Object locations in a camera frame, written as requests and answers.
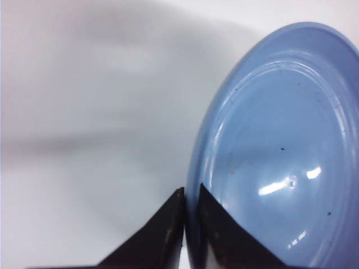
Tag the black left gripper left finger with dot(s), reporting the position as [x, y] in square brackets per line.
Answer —
[157, 244]

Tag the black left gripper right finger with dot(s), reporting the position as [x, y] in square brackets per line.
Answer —
[225, 244]

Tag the blue round plate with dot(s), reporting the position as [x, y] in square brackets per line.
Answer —
[278, 148]

